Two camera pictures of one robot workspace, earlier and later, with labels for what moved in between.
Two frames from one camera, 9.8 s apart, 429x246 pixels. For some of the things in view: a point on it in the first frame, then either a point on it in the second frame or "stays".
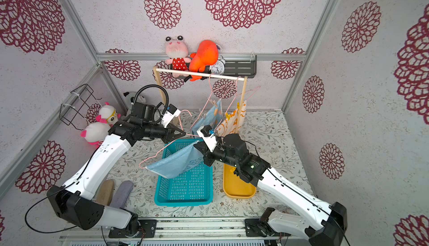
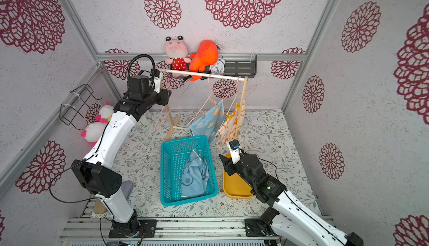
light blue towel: [177, 162] → [195, 176]
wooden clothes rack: [162, 70] stays
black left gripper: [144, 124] → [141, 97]
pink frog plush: [177, 49] stays
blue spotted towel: [213, 117] stays
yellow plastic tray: [234, 187] stays
